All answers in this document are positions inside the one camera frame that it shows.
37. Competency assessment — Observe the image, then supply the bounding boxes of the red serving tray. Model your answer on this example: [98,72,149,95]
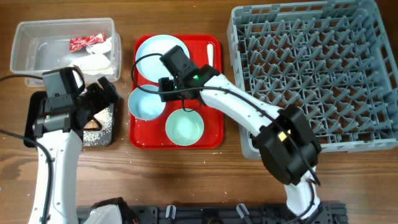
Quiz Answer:
[129,34,224,150]

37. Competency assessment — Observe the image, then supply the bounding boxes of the brown carrot piece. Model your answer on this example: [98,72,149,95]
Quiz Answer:
[84,119,102,131]

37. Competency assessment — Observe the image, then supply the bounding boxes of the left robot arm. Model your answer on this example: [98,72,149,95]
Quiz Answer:
[29,67,120,223]

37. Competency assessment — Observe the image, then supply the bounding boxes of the red snack wrapper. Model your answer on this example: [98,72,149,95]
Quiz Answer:
[69,33,106,52]

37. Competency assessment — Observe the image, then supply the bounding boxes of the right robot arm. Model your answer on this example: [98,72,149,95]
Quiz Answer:
[159,45,322,221]

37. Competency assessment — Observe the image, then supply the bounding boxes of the green bowl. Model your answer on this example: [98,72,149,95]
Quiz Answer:
[165,109,205,146]

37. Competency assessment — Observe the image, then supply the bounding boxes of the clear plastic waste bin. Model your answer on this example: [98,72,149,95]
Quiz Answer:
[10,18,122,83]

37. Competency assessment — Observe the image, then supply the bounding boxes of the grey dishwasher rack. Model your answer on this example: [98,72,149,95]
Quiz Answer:
[227,1,397,152]

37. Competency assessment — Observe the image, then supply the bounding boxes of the black waste tray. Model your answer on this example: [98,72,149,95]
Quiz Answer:
[24,91,116,146]

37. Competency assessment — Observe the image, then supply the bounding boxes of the light blue bowl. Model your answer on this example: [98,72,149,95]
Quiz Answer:
[128,88,166,121]

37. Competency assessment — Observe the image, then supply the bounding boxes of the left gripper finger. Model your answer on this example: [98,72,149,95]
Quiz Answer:
[97,77,121,109]
[83,116,102,131]

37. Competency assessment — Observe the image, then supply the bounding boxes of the white plastic spoon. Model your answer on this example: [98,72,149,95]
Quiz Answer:
[206,44,214,67]

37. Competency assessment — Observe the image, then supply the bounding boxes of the white rice pile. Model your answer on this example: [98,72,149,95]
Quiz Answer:
[83,105,114,147]

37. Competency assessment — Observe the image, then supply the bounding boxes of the large light blue plate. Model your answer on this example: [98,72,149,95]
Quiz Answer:
[136,35,190,83]

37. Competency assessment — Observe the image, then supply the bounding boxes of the white napkin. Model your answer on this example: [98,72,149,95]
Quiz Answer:
[70,37,114,75]

